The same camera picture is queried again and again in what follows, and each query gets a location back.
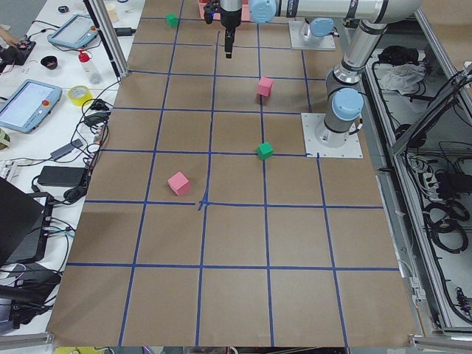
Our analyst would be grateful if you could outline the pink plastic tray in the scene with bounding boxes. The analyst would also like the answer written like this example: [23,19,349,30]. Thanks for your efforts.
[198,0,255,22]

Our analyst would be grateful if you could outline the green foam cube far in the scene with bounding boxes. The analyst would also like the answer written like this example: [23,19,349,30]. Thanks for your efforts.
[165,13,179,28]

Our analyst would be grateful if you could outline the green foam cube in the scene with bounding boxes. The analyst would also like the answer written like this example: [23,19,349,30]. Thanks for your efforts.
[257,142,274,161]
[165,13,179,28]

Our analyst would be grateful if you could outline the pink foam cube upper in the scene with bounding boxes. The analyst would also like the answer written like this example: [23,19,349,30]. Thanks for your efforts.
[257,77,274,97]

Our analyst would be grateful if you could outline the pink foam cube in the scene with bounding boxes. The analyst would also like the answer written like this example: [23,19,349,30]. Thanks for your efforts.
[167,172,190,196]
[257,77,274,97]

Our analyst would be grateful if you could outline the green foam cube centre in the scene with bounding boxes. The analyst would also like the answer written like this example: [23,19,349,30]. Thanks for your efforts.
[257,142,274,161]

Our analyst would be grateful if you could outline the clear bottle red cap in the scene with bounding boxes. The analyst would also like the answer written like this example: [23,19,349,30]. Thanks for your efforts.
[78,50,103,85]

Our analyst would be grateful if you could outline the blue teach pendant upper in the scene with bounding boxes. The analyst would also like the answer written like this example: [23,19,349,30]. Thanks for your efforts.
[47,14,98,49]

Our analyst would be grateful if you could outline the blue teach pendant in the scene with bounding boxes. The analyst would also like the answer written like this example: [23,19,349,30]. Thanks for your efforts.
[1,79,63,133]
[47,14,98,49]

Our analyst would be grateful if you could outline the pink foam cube lower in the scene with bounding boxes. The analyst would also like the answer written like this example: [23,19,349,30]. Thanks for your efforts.
[167,172,190,196]

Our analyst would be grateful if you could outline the yellow tape roll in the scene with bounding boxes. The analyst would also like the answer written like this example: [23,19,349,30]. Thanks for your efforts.
[68,85,93,107]

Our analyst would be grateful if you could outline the crumpled white cloth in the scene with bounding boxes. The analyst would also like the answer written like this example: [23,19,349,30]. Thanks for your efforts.
[379,63,426,95]

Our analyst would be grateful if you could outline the small black bowl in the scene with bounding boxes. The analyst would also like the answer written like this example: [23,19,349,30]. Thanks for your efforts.
[40,55,58,70]

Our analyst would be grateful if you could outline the blue teach pendant lower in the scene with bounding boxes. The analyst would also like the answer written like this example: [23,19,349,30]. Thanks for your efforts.
[1,79,63,133]

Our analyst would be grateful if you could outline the black power adapter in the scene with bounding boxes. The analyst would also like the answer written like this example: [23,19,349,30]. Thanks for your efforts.
[38,166,86,187]

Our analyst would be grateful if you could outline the black laptop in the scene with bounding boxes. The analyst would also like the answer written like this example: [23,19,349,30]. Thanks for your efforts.
[1,179,53,266]

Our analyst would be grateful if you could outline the aluminium frame post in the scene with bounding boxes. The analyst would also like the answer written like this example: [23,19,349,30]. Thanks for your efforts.
[83,0,128,79]

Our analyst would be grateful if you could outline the coiled black cables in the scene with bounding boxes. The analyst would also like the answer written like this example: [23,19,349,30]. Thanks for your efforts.
[420,198,472,255]

